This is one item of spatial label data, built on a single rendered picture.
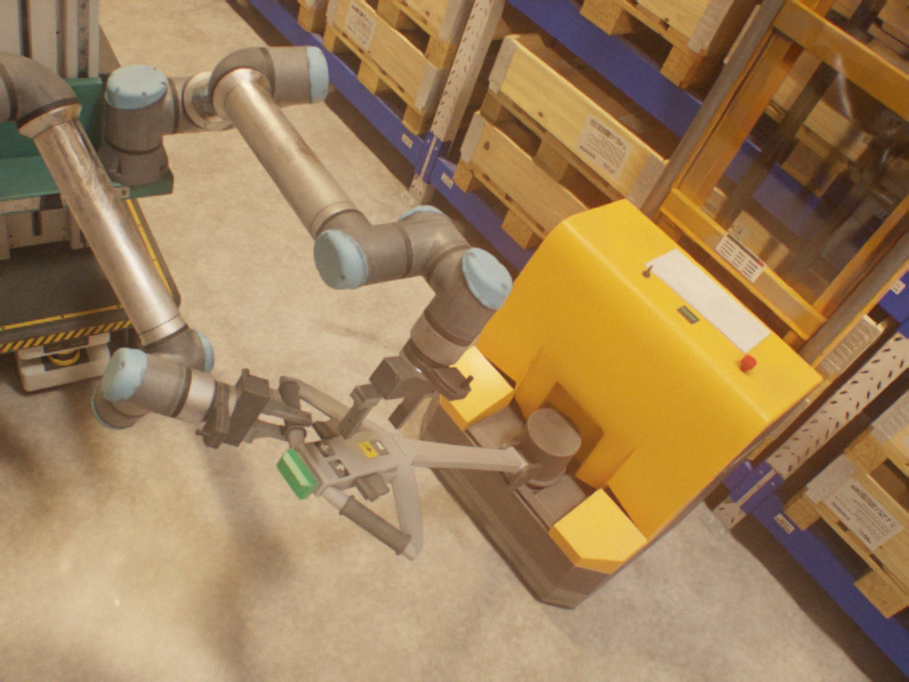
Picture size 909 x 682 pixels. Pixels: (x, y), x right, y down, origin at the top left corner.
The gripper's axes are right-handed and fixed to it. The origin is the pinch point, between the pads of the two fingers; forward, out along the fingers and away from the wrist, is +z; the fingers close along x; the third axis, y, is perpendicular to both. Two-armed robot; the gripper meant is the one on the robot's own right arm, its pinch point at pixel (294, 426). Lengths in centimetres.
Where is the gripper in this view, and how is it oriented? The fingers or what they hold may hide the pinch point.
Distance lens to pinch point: 144.4
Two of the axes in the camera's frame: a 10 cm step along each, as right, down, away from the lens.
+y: -2.5, -6.1, 7.6
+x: -5.6, 7.3, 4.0
